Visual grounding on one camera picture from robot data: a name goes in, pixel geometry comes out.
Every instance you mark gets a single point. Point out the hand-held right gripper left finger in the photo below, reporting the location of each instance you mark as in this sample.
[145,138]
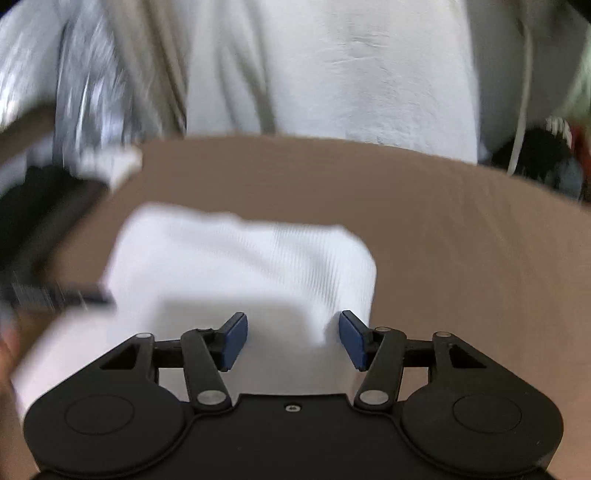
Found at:
[234,341]

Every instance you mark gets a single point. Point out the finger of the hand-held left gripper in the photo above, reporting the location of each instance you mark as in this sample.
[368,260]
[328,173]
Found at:
[69,295]

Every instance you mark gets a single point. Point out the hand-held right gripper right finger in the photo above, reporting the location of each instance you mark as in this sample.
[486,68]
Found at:
[353,340]

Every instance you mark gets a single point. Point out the white waffle garment green trim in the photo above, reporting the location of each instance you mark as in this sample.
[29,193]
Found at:
[231,267]

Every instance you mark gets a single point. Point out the person's left hand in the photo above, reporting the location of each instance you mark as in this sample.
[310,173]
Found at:
[7,360]

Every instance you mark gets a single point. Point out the white folded cloth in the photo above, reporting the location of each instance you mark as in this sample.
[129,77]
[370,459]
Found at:
[111,166]

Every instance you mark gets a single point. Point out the silver foil sheet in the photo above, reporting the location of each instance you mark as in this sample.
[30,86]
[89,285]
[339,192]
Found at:
[87,92]

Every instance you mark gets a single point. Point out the beige curtain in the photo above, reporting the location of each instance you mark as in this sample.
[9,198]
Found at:
[157,60]

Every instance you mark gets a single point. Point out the white draped blanket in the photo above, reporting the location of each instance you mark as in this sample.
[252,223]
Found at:
[346,69]

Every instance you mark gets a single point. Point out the dark clothing pile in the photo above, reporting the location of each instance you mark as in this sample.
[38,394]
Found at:
[545,147]

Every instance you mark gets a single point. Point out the white rack pole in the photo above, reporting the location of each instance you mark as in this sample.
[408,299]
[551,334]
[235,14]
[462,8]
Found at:
[521,115]

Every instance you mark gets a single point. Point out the brown window frame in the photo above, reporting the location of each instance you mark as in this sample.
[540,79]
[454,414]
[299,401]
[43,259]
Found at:
[27,124]

